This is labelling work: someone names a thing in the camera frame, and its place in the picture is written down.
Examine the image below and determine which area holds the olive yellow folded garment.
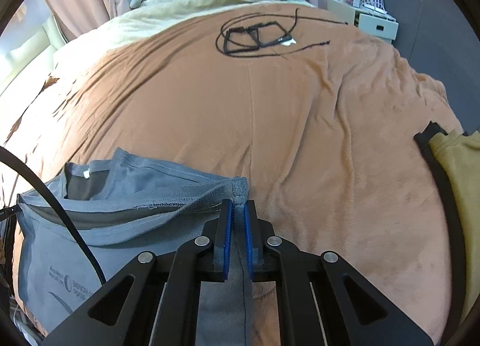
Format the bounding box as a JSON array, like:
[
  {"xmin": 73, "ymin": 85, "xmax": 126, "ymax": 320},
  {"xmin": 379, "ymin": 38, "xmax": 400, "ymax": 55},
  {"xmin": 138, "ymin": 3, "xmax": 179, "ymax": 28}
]
[{"xmin": 414, "ymin": 122, "xmax": 479, "ymax": 345}]

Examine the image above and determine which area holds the orange-brown bed blanket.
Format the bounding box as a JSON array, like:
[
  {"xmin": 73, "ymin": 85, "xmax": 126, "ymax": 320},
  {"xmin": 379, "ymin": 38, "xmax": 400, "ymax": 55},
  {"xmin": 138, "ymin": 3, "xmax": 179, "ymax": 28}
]
[{"xmin": 7, "ymin": 3, "xmax": 461, "ymax": 341}]

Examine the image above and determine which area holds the grey t-shirt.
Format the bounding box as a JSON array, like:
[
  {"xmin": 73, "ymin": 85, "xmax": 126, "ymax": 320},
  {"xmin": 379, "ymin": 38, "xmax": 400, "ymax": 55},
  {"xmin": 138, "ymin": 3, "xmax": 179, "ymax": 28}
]
[{"xmin": 16, "ymin": 149, "xmax": 252, "ymax": 345}]

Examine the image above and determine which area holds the black cable bundle on bed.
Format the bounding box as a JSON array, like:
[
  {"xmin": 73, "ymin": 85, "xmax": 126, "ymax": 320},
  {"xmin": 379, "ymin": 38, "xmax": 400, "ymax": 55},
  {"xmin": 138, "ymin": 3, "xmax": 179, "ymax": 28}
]
[{"xmin": 214, "ymin": 7, "xmax": 350, "ymax": 59}]

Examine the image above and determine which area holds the white bedside cabinet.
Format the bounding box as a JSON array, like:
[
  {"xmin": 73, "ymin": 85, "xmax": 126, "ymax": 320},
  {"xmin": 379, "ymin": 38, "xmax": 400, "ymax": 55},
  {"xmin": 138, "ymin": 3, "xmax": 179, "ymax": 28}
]
[{"xmin": 327, "ymin": 0, "xmax": 399, "ymax": 44}]

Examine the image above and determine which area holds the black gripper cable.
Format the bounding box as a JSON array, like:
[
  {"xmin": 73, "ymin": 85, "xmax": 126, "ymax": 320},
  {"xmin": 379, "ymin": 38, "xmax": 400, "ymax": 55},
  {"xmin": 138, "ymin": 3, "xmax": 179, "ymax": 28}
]
[{"xmin": 0, "ymin": 145, "xmax": 108, "ymax": 287}]

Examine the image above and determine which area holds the cream beige duvet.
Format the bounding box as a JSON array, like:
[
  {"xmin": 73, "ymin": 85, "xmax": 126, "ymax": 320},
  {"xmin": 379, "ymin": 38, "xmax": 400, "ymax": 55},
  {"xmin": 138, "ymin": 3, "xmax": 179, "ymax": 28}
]
[{"xmin": 54, "ymin": 0, "xmax": 311, "ymax": 72}]

